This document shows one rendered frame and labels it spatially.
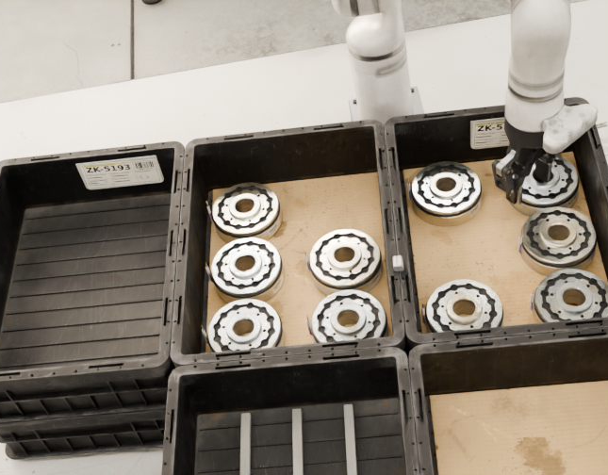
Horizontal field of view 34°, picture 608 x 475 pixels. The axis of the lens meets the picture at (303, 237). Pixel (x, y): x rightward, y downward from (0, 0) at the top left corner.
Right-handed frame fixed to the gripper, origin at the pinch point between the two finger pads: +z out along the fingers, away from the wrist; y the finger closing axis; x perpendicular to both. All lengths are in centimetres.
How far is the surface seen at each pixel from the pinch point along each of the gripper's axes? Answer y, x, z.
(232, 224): 33.9, -27.6, 1.8
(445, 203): 9.7, -7.2, 1.6
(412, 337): 32.4, 9.1, -4.9
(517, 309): 14.9, 11.3, 5.0
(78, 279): 55, -39, 5
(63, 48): -8, -193, 86
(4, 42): 4, -211, 86
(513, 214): 2.7, -0.3, 4.9
